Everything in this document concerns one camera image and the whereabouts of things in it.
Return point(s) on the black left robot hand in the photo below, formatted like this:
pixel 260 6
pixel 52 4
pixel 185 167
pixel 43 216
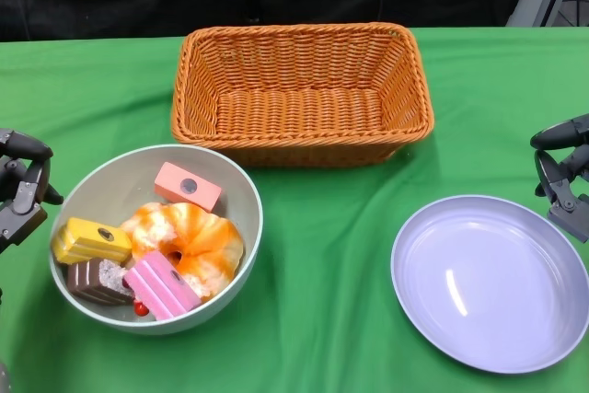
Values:
pixel 23 199

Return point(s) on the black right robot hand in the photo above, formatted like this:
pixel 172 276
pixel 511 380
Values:
pixel 563 190

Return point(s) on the pale green bowl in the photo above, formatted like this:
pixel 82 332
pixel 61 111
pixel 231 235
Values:
pixel 115 181

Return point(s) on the yellow layered cake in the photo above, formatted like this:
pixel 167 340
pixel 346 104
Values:
pixel 87 241

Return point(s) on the chocolate layered cake with cherry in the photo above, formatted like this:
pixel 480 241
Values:
pixel 92 280

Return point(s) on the lavender plate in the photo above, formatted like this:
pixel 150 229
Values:
pixel 483 282

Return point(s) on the salmon block cake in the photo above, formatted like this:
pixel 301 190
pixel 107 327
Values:
pixel 184 186

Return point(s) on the pink layered cake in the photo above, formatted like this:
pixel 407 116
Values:
pixel 161 287

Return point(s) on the orange wicker basket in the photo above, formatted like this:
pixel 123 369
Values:
pixel 299 107

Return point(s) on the small red berries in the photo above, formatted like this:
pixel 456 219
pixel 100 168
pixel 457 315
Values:
pixel 139 308

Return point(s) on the green tablecloth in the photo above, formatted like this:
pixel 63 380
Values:
pixel 322 250

